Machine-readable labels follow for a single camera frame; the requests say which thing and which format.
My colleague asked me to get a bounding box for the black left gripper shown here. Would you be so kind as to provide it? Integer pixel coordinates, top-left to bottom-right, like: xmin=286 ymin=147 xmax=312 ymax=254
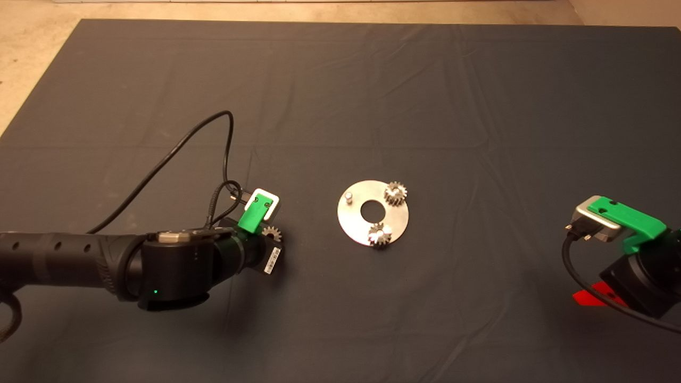
xmin=234 ymin=233 xmax=284 ymax=276

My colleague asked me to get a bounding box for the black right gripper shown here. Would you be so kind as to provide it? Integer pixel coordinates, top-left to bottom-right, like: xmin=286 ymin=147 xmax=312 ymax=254
xmin=572 ymin=229 xmax=681 ymax=319

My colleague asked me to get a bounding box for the dark steel planetary gear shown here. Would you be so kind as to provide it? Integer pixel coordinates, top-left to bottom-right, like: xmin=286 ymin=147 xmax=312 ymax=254
xmin=384 ymin=181 xmax=408 ymax=207
xmin=368 ymin=223 xmax=393 ymax=249

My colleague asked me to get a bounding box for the round metal carrier plate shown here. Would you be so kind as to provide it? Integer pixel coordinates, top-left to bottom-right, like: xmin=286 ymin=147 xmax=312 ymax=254
xmin=337 ymin=181 xmax=410 ymax=248

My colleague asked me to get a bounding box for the dark grey table cloth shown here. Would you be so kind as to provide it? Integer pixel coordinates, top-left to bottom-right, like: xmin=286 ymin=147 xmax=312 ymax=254
xmin=0 ymin=18 xmax=681 ymax=383

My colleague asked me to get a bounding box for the green left camera mount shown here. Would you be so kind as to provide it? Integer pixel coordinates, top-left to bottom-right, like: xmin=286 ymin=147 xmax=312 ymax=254
xmin=237 ymin=194 xmax=273 ymax=235

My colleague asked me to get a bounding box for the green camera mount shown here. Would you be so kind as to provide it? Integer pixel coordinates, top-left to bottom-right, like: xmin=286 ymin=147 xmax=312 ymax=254
xmin=588 ymin=197 xmax=667 ymax=255
xmin=237 ymin=194 xmax=273 ymax=235

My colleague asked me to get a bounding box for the smooth black right camera cable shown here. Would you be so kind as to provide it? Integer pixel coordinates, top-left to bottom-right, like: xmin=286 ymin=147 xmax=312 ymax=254
xmin=561 ymin=222 xmax=681 ymax=336

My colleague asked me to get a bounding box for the smooth black camera cable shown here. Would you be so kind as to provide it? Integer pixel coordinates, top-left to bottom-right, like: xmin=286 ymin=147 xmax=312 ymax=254
xmin=87 ymin=110 xmax=251 ymax=235
xmin=561 ymin=222 xmax=681 ymax=336

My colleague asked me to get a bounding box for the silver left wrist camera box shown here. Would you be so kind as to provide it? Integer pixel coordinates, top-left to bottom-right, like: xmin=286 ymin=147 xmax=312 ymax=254
xmin=249 ymin=188 xmax=281 ymax=223

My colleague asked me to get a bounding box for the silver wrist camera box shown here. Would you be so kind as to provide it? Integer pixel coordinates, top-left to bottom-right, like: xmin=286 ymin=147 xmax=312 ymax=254
xmin=570 ymin=196 xmax=623 ymax=243
xmin=249 ymin=188 xmax=281 ymax=223

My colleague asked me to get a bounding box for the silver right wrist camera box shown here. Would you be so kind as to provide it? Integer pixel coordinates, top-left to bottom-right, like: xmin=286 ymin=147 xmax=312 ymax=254
xmin=570 ymin=196 xmax=623 ymax=243

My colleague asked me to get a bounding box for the braided black left arm cable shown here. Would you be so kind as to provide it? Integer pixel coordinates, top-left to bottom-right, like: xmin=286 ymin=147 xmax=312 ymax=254
xmin=204 ymin=180 xmax=243 ymax=232

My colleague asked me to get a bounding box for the green right camera mount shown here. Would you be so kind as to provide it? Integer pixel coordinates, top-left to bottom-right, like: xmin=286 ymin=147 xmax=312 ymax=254
xmin=588 ymin=197 xmax=667 ymax=255

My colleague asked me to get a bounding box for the smooth black left camera cable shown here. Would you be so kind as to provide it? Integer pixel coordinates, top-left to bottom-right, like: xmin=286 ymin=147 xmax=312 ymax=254
xmin=87 ymin=110 xmax=251 ymax=235

